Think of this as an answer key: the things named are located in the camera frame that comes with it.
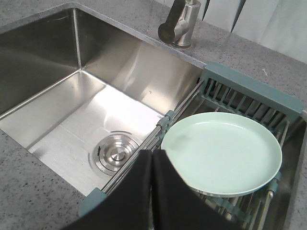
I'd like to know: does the grey sink dish rack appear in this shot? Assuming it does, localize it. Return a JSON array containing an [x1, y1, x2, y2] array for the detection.
[[78, 61, 304, 230]]

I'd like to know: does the stainless steel faucet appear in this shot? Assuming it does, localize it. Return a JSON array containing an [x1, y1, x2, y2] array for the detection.
[[158, 0, 201, 48]]

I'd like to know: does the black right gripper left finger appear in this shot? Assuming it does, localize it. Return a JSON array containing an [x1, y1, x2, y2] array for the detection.
[[64, 150, 152, 230]]

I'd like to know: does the white pleated curtain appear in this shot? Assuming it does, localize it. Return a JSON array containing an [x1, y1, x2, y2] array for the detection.
[[153, 0, 307, 64]]

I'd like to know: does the light green round plate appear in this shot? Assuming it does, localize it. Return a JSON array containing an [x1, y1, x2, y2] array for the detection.
[[161, 112, 283, 197]]

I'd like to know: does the stainless steel sink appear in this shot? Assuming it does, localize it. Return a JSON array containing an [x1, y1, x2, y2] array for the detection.
[[0, 2, 307, 230]]

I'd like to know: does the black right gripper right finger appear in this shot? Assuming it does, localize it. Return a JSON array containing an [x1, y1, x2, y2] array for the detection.
[[152, 149, 239, 230]]

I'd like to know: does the round steel sink drain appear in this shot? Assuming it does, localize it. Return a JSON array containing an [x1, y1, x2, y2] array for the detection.
[[91, 131, 141, 176]]

